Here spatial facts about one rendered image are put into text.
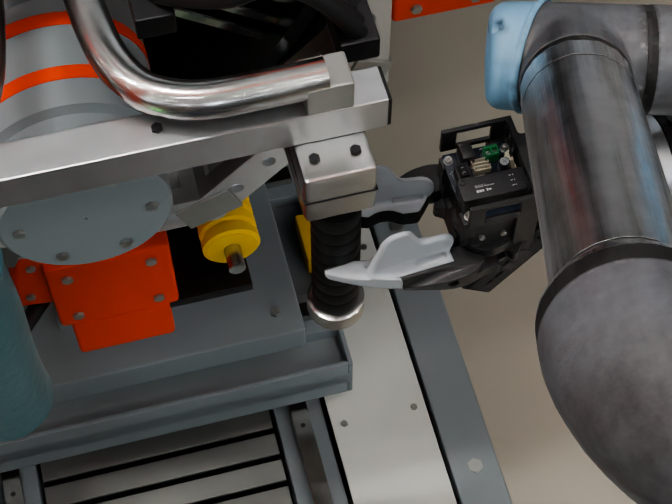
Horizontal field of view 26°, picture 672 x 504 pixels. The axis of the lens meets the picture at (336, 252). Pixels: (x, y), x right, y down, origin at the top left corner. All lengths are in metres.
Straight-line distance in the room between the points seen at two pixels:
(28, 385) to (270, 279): 0.49
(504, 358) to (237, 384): 0.39
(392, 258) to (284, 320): 0.70
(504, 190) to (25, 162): 0.32
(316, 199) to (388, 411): 0.89
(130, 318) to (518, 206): 0.57
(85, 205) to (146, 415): 0.73
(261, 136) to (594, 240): 0.28
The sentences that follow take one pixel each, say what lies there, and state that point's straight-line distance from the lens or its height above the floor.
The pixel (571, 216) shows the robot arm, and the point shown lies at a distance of 0.78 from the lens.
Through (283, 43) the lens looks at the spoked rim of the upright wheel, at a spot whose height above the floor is 0.71.
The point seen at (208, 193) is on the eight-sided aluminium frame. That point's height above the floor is 0.63.
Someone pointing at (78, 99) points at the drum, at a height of 0.92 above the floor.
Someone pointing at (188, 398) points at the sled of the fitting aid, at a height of 0.17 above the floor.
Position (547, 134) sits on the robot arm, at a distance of 0.86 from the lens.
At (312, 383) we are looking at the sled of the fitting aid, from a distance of 1.77.
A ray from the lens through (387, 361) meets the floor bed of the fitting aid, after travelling 1.85.
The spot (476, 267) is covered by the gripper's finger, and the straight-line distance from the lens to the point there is 1.04.
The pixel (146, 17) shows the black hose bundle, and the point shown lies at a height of 0.98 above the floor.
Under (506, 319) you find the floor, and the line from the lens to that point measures 1.98.
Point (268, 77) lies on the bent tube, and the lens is 0.92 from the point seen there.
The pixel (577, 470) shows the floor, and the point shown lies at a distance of 1.90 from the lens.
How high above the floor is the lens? 1.74
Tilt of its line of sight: 59 degrees down
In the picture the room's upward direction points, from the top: straight up
